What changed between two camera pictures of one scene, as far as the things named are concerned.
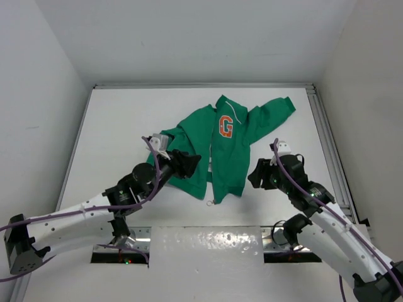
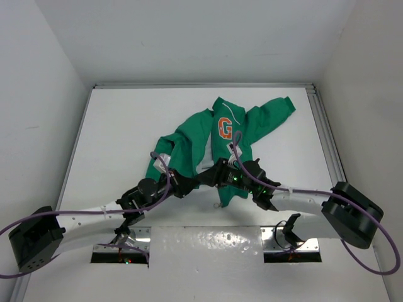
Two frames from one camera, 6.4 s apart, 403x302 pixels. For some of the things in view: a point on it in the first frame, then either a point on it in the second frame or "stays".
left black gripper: [182, 162] to [182, 184]
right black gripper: [263, 167] to [215, 176]
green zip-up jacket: [213, 144] stays
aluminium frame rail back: [259, 86] stays
